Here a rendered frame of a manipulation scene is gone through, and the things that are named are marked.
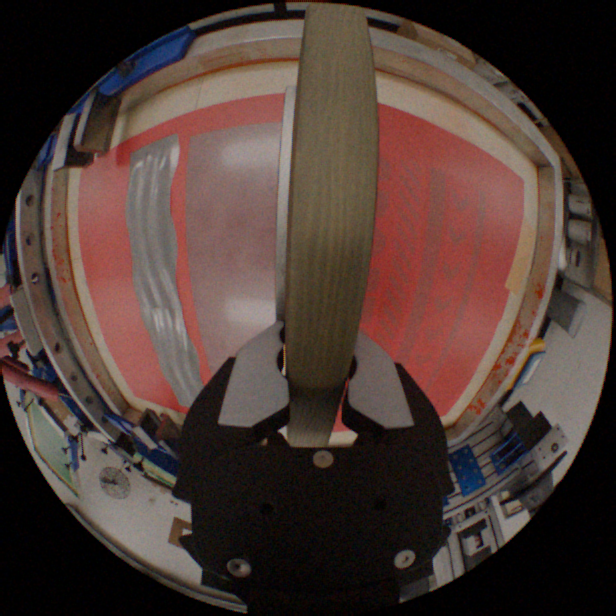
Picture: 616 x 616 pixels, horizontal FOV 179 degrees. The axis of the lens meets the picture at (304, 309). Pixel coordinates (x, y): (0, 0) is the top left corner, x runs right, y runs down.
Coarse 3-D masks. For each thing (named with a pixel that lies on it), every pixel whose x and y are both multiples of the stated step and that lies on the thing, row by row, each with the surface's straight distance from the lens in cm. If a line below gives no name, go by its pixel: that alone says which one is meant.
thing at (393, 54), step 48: (192, 48) 25; (240, 48) 23; (288, 48) 23; (384, 48) 22; (144, 96) 30; (480, 96) 27; (528, 144) 35; (48, 192) 43; (48, 240) 42; (528, 288) 37; (528, 336) 37; (96, 384) 49
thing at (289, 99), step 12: (288, 96) 16; (288, 108) 15; (288, 120) 15; (288, 132) 14; (288, 144) 14; (288, 156) 14; (288, 168) 13; (288, 180) 13; (276, 204) 13; (276, 216) 13; (276, 228) 13; (276, 240) 13; (276, 252) 13; (276, 264) 13; (276, 276) 13; (276, 288) 14; (276, 300) 14; (276, 312) 14
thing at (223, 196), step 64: (192, 128) 22; (256, 128) 19; (384, 128) 20; (192, 192) 19; (256, 192) 17; (512, 192) 31; (128, 256) 26; (192, 256) 19; (256, 256) 17; (512, 256) 31
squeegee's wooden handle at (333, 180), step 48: (336, 48) 10; (336, 96) 8; (336, 144) 7; (288, 192) 7; (336, 192) 6; (288, 240) 7; (336, 240) 6; (288, 288) 7; (336, 288) 7; (288, 336) 8; (336, 336) 8; (288, 384) 9; (336, 384) 9; (288, 432) 13
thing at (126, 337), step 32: (128, 320) 30; (192, 320) 22; (224, 320) 20; (256, 320) 19; (128, 352) 35; (224, 352) 22; (480, 352) 34; (128, 384) 44; (160, 384) 35; (448, 384) 33
